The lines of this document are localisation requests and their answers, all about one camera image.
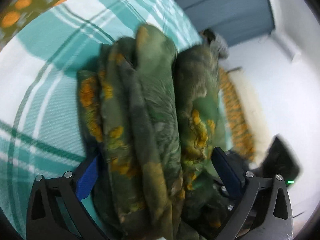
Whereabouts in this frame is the blue curtain right panel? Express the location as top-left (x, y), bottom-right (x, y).
top-left (174, 0), bottom-right (274, 46)

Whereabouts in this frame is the cream padded headboard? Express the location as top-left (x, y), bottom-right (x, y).
top-left (228, 69), bottom-right (273, 167)

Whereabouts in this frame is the green landscape print jacket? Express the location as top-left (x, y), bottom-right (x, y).
top-left (77, 24), bottom-right (227, 239)

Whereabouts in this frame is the teal plaid bed sheet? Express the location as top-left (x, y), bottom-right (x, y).
top-left (1, 0), bottom-right (200, 236)

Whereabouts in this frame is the pile of clothes by bed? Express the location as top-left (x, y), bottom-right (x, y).
top-left (200, 29), bottom-right (229, 60)

